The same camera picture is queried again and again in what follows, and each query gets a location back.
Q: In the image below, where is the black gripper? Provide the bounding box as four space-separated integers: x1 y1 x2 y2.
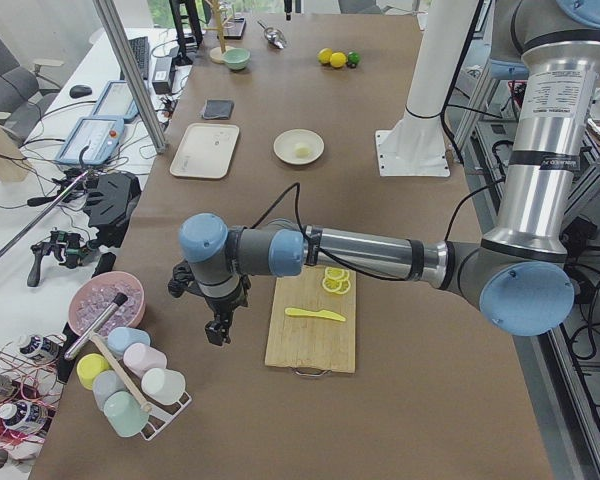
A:
167 260 250 345

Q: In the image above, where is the cream round plate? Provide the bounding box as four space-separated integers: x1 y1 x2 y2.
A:
273 129 325 166

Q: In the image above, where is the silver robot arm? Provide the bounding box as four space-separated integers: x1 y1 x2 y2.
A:
168 1 600 346

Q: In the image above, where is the cream rabbit serving tray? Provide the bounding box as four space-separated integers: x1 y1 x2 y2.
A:
169 123 240 180

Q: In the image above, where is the metal scoop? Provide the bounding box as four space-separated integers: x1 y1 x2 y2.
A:
257 20 287 50

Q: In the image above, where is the yellow lemon outer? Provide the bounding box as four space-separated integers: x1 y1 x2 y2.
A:
317 48 333 65

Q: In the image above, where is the yellow lemon near lime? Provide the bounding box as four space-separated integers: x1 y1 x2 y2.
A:
329 52 348 69

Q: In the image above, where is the mint green bowl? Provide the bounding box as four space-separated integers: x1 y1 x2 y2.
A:
223 48 251 71

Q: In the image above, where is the yellow plastic knife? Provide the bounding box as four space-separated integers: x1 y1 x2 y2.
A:
284 307 346 322

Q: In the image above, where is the wooden cutting board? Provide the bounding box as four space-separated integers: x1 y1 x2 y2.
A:
264 267 356 376

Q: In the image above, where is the white cup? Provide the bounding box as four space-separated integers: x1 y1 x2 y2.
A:
141 368 186 405

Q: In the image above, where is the green plastic lime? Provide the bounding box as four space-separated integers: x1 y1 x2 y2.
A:
347 51 361 68

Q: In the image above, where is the pink cup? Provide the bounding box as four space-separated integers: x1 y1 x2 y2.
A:
122 342 167 378

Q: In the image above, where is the wooden cup tree stand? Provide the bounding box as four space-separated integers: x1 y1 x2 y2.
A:
207 0 235 64

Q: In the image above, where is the blue cup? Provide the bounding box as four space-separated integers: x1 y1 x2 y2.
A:
107 327 151 357

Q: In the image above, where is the metal muddler black tip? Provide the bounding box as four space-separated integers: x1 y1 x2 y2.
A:
64 292 128 361

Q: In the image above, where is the white cup rack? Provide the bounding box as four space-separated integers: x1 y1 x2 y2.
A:
140 392 193 441

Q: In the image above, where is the grey folded cloth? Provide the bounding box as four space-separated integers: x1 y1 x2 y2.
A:
201 99 234 120

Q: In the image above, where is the lemon slices stack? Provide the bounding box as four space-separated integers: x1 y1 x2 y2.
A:
321 267 351 295

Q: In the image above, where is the grey cup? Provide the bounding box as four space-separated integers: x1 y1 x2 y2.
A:
92 370 127 411

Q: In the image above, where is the pink bowl with ice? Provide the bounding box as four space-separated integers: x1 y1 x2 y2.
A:
68 271 146 336

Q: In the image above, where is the mint green cup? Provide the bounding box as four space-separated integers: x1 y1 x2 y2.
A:
103 391 149 438

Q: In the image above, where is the yellow cup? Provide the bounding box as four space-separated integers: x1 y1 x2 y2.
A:
77 353 111 390

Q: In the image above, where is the black laptop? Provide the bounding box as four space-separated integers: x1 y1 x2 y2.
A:
128 36 151 80

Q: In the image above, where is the far blue teach pendant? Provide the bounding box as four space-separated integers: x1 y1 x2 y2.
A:
91 80 139 123

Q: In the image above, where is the blue teach pendant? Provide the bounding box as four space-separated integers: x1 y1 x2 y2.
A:
91 80 139 123
55 115 125 166

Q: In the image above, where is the near blue teach pendant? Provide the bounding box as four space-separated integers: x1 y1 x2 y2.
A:
55 115 125 166

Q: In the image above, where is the aluminium frame post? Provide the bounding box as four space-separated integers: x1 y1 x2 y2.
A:
93 0 167 154

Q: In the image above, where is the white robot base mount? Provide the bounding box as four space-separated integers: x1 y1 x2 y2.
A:
376 1 481 177

